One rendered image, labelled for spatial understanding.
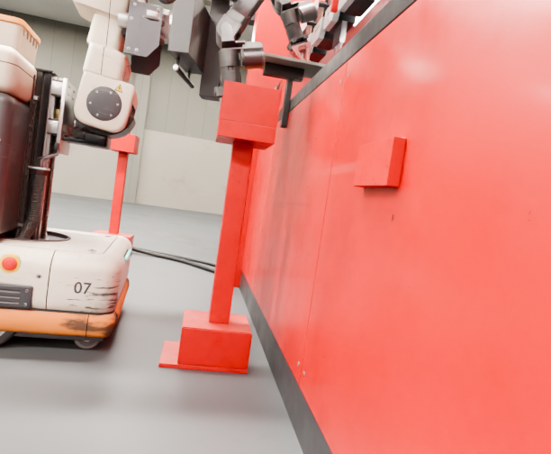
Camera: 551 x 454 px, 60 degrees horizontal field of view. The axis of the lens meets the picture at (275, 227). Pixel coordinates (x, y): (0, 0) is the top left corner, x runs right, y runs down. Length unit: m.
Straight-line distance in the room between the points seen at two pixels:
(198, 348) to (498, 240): 1.05
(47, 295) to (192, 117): 9.51
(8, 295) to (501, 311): 1.25
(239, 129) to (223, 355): 0.64
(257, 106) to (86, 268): 0.65
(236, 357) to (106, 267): 0.44
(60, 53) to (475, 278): 10.88
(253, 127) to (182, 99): 9.53
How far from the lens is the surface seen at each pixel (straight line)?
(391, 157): 0.69
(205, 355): 1.40
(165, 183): 10.67
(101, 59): 1.62
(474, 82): 0.58
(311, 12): 1.88
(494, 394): 0.48
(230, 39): 1.41
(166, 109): 10.80
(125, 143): 3.34
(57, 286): 1.43
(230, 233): 1.40
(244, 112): 1.34
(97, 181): 10.76
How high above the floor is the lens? 0.51
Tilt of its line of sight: 3 degrees down
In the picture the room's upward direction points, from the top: 8 degrees clockwise
